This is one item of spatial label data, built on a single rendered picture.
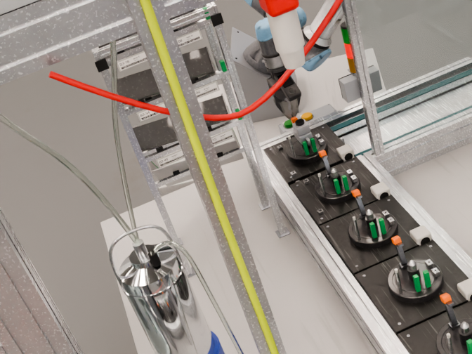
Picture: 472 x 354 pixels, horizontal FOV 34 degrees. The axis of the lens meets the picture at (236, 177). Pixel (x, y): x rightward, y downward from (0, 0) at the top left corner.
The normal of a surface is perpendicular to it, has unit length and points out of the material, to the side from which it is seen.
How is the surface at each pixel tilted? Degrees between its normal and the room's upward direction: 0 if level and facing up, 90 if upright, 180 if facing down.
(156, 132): 65
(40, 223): 0
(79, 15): 90
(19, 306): 90
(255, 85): 90
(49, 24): 90
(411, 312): 0
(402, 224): 0
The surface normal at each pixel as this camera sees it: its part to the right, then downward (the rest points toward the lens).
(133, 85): 0.01, 0.16
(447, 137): 0.29, 0.48
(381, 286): -0.26, -0.79
